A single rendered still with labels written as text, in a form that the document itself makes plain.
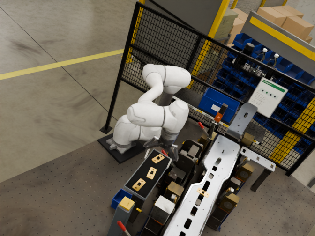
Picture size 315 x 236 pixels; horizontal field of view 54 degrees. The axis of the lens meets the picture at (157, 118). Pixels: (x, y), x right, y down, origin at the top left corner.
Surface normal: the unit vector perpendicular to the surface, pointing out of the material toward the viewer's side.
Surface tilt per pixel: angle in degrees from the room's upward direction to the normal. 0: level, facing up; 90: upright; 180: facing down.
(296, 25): 90
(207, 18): 90
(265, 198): 0
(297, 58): 90
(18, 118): 0
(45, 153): 0
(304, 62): 90
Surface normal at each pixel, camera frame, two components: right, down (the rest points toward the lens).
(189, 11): -0.68, 0.30
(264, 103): -0.44, 0.47
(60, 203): 0.29, -0.73
